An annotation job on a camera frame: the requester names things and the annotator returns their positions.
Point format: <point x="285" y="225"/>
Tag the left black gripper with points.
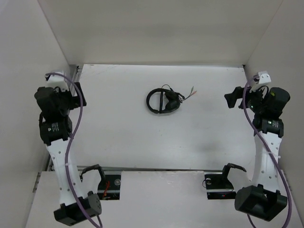
<point x="75" y="100"/>

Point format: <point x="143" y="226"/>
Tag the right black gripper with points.
<point x="231" y="98"/>

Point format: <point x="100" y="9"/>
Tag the black headphones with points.
<point x="170" y="101"/>

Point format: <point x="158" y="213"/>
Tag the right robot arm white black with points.
<point x="260" y="197"/>

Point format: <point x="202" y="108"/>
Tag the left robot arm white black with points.
<point x="78" y="199"/>

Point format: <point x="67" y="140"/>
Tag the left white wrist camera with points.
<point x="54" y="81"/>

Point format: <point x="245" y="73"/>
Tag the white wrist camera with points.
<point x="54" y="81"/>
<point x="260" y="79"/>

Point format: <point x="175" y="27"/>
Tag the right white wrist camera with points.
<point x="260" y="79"/>

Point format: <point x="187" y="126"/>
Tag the front aluminium rail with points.
<point x="153" y="169"/>

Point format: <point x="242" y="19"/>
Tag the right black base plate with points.
<point x="217" y="188"/>

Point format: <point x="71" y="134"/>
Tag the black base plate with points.
<point x="217" y="188"/>
<point x="110" y="188"/>

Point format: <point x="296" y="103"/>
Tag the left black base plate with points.
<point x="110" y="188"/>

